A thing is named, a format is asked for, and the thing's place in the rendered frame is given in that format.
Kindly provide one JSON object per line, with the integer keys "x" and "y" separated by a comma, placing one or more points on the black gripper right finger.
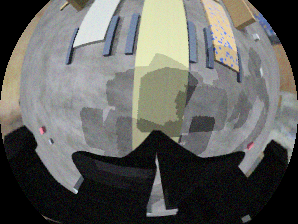
{"x": 181, "y": 171}

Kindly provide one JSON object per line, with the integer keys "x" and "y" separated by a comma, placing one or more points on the pale yellow strip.
{"x": 161, "y": 70}

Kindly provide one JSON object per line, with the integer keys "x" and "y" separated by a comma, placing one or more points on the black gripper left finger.
{"x": 135, "y": 171}

